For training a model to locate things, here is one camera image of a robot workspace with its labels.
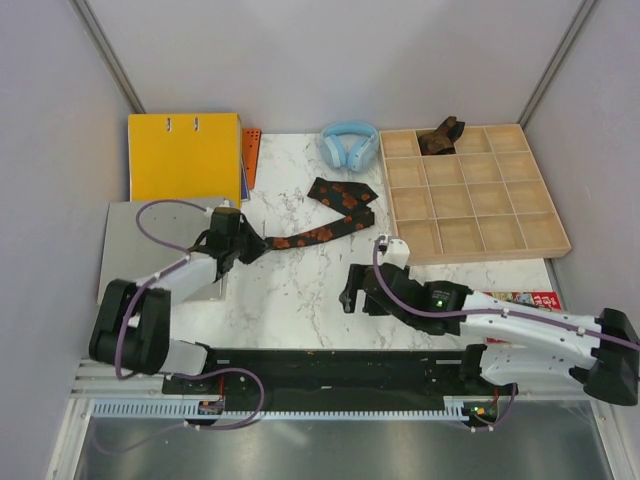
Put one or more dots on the wooden compartment tray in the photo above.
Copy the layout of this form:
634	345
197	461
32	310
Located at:
484	201

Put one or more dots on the purple notebook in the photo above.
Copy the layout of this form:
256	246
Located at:
245	190

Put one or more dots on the light blue headphones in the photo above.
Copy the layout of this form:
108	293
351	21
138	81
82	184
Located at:
351	145

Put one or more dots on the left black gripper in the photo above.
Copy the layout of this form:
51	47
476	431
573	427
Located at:
259	246

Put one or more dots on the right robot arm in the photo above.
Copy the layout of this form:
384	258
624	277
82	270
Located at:
598	353

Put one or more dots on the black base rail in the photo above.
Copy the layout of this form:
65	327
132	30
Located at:
342	378

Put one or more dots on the black orange floral tie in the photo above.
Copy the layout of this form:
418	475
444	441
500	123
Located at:
350	199

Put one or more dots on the orange perforated board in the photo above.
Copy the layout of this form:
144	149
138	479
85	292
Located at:
251	140

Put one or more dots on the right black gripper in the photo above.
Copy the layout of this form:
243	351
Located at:
348	295

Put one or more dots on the brown rolled tie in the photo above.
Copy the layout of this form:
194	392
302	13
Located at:
441	141

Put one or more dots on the white cable duct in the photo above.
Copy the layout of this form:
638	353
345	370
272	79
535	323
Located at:
194	409

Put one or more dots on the yellow ring binder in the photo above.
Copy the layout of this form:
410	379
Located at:
185	156

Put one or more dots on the red treehouse book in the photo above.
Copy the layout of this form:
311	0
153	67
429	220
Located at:
545	300

